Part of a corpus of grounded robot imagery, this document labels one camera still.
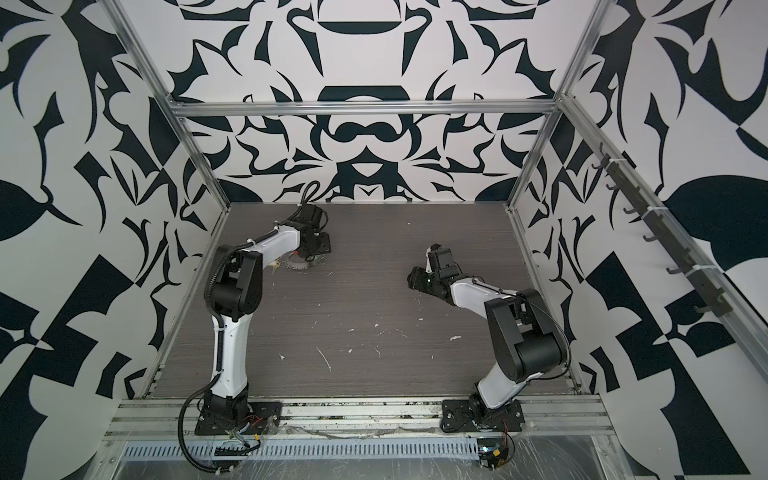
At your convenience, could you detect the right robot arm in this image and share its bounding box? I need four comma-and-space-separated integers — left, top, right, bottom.
407, 244, 571, 415

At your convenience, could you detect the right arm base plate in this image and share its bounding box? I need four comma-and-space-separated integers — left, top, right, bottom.
440, 396, 526, 433

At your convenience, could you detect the slotted cable duct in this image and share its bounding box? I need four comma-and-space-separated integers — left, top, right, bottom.
121, 437, 480, 461

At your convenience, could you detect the small circuit board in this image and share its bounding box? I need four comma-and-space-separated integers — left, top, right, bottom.
477, 438, 510, 470

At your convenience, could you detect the black corrugated cable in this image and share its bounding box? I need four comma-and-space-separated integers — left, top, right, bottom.
176, 371, 241, 475

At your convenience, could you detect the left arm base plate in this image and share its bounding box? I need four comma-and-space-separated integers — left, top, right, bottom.
194, 401, 283, 436

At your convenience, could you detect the wall hook rack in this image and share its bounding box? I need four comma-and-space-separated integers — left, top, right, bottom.
593, 144, 733, 317

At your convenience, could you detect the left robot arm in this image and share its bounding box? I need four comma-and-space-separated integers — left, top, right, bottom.
203, 204, 331, 421

